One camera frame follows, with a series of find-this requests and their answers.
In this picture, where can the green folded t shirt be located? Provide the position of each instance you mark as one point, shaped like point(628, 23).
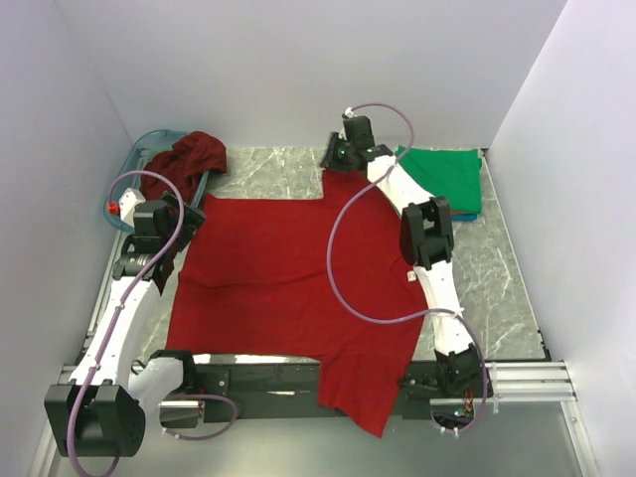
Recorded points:
point(453, 174)

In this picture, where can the dark red t shirt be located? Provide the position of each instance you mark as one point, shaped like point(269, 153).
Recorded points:
point(188, 160)

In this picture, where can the blue transparent plastic bin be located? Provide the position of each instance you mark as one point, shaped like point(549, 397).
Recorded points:
point(142, 152)

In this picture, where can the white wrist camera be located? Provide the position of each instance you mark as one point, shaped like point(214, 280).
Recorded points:
point(349, 113)
point(124, 208)

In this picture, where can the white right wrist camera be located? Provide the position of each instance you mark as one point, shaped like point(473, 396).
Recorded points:
point(349, 113)

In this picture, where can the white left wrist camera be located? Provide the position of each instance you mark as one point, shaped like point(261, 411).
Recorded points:
point(124, 208)

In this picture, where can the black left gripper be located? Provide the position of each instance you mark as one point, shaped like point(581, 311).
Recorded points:
point(194, 220)

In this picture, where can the bright red t shirt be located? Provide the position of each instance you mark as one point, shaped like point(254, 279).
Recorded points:
point(254, 282)

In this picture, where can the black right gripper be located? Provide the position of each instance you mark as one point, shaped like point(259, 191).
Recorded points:
point(329, 157)

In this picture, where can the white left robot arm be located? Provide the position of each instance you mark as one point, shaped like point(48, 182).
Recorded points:
point(101, 411)

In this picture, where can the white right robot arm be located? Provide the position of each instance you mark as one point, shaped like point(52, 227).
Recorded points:
point(426, 243)

